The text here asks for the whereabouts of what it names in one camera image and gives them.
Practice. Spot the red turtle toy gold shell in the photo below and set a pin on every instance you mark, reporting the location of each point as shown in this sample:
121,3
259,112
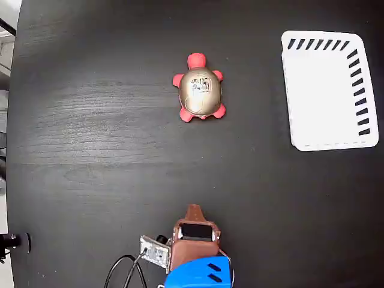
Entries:
199,90

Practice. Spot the white slotted plastic basket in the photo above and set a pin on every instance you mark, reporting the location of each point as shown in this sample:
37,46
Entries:
318,96

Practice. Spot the black table clamp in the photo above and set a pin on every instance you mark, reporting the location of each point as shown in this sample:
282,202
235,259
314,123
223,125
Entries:
15,240

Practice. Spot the blue and brown robot arm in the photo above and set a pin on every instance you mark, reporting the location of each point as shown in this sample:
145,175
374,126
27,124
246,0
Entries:
192,273

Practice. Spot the brown gripper with servo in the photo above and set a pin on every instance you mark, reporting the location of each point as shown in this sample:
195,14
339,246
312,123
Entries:
194,249

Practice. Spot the black metal bar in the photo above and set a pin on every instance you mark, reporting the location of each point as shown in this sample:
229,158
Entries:
7,26

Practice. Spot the silver camera circuit board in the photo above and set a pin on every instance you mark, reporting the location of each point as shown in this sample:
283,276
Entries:
154,253

